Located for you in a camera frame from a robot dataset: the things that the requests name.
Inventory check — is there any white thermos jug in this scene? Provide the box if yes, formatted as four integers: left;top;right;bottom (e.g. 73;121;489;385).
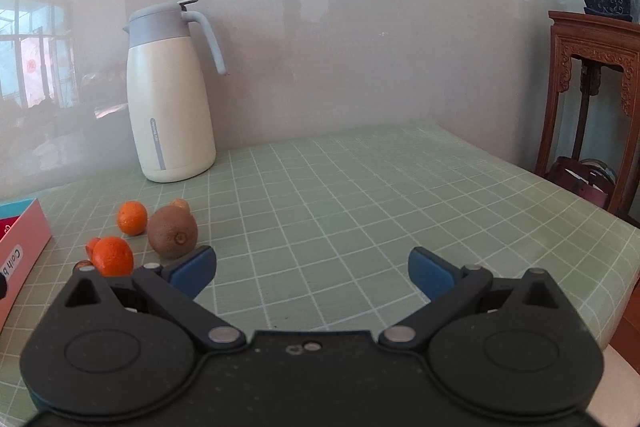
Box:
122;0;227;184

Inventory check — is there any brown kiwi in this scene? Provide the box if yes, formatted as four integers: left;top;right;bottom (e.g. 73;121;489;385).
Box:
148;206;199;257

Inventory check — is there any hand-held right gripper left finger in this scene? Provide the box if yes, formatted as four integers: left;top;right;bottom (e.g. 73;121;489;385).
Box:
56;246;247;352

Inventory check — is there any colourful cardboard box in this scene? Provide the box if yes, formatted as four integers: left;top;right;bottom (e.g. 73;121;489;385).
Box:
0;198;54;333

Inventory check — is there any green grid tablecloth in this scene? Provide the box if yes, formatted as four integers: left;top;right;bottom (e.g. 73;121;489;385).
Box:
0;122;640;423

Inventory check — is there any carved wooden stand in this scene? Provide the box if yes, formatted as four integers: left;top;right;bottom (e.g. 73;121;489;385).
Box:
534;10;640;216

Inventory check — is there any dark red bag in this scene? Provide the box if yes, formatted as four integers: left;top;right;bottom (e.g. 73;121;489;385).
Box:
547;156;619;210

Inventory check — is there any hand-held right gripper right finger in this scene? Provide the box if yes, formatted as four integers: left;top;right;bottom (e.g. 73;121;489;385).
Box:
379;247;576;350

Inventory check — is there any orange tangerine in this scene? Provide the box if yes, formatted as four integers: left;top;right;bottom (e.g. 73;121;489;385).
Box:
117;201;149;237
93;237;135;278

